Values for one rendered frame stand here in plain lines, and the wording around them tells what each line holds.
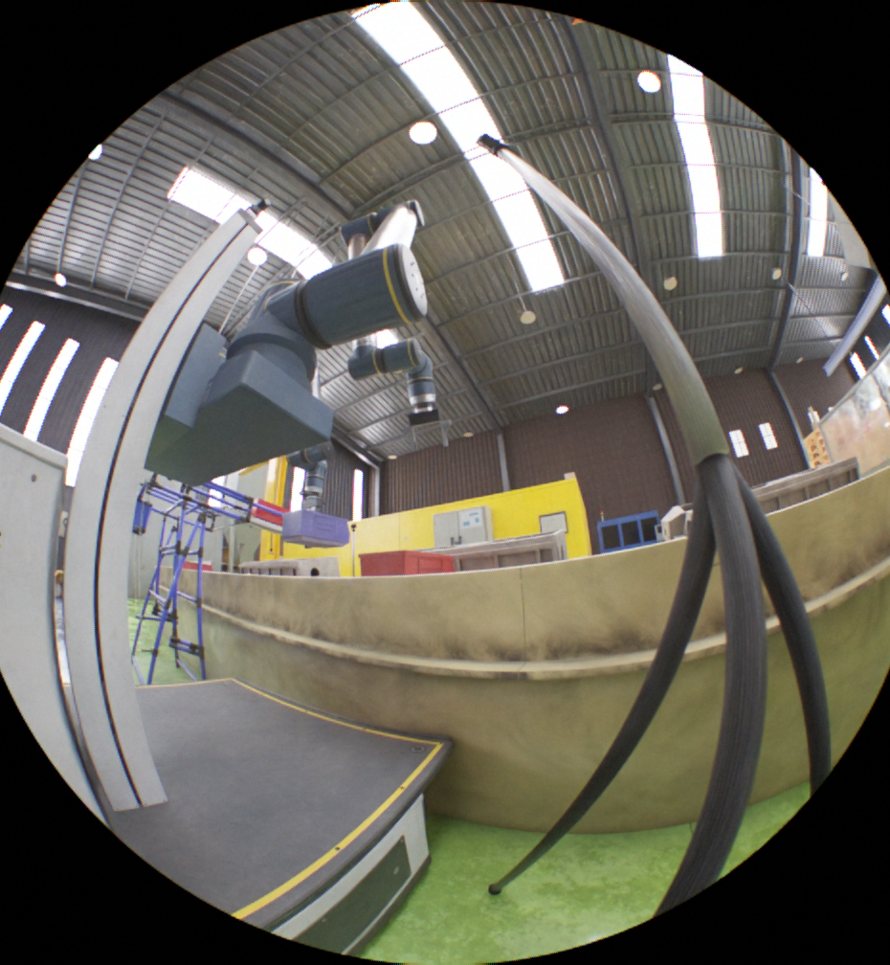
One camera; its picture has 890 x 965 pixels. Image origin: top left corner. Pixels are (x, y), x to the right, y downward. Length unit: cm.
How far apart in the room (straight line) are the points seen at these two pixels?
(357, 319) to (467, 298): 994
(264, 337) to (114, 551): 51
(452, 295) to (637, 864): 1089
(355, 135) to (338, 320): 839
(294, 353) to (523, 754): 110
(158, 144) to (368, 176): 582
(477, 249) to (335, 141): 511
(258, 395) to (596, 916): 124
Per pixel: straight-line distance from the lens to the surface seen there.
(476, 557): 128
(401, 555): 92
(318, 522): 157
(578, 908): 91
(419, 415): 125
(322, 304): 71
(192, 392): 69
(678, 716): 84
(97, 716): 63
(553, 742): 85
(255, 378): 58
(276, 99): 898
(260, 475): 1106
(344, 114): 885
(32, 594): 48
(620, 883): 96
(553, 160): 968
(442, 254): 997
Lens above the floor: 80
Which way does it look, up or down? 19 degrees up
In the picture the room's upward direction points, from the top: 3 degrees counter-clockwise
